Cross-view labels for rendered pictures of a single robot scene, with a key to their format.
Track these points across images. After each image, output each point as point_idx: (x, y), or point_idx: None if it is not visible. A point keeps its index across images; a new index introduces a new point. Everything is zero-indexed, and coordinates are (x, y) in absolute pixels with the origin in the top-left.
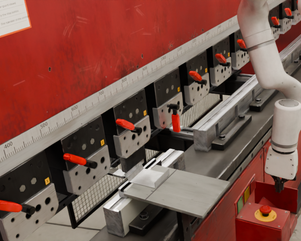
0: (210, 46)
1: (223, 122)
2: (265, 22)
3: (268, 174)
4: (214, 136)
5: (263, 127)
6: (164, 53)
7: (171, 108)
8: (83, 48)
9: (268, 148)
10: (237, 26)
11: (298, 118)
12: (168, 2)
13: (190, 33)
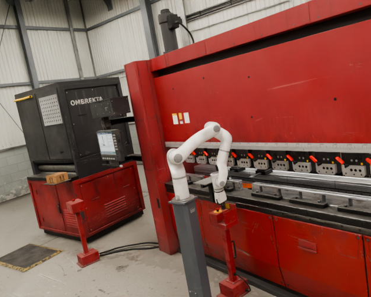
0: (251, 149)
1: (266, 189)
2: (221, 142)
3: (280, 236)
4: (258, 190)
5: (270, 203)
6: None
7: None
8: (199, 130)
9: (278, 220)
10: (274, 148)
11: (211, 178)
12: (226, 126)
13: (238, 139)
